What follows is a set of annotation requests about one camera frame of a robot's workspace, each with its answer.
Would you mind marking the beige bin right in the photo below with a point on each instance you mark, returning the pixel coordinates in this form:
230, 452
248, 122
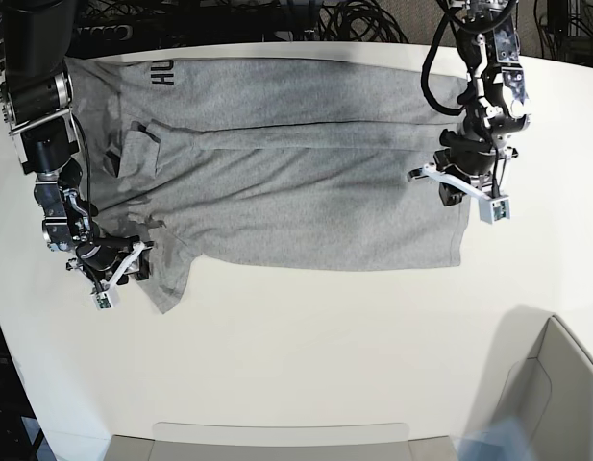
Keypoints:
551, 394

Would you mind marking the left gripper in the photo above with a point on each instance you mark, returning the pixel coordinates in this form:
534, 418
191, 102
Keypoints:
463, 164

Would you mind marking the blue blurred object corner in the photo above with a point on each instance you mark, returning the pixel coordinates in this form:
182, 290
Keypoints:
504, 440

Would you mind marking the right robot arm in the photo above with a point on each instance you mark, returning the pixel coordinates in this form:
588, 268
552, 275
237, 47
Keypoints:
36, 95

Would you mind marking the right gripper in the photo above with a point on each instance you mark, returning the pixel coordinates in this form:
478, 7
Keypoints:
111, 261

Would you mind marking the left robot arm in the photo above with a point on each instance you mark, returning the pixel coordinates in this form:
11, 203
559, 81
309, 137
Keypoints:
495, 101

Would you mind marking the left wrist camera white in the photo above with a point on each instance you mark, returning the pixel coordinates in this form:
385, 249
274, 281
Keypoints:
494, 209

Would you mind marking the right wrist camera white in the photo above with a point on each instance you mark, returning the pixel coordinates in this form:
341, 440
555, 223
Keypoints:
104, 300

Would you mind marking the beige bin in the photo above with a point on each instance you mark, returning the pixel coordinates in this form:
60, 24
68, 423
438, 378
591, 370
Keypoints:
172, 441
551, 394

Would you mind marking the black cable bundle background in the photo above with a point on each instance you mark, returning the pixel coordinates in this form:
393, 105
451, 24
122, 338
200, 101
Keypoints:
357, 21

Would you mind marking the beige bin bottom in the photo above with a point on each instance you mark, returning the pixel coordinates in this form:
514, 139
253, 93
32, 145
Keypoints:
172, 441

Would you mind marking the grey T-shirt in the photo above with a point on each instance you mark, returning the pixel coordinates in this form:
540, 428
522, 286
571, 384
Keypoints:
268, 162

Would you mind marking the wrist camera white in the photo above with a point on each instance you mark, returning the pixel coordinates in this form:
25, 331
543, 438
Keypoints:
494, 209
104, 300

